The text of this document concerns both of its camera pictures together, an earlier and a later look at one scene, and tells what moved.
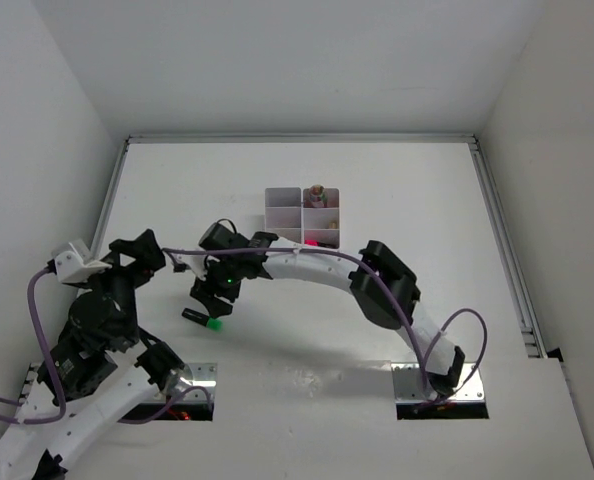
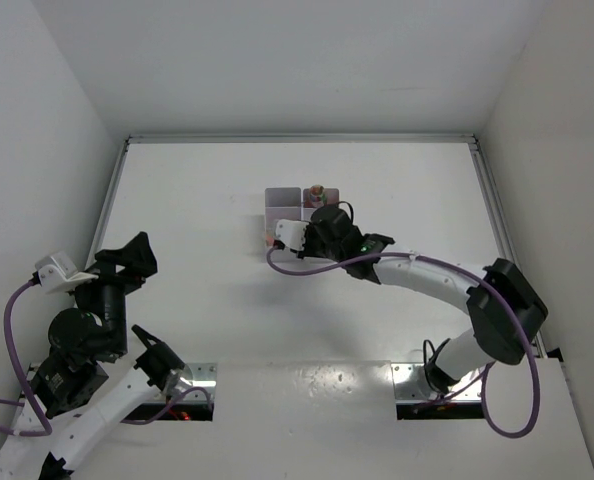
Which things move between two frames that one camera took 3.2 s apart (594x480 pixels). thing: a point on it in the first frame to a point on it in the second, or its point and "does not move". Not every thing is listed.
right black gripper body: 222,278 to 315,247
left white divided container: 283,213 does not move
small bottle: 317,198 does not move
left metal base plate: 193,375 does not move
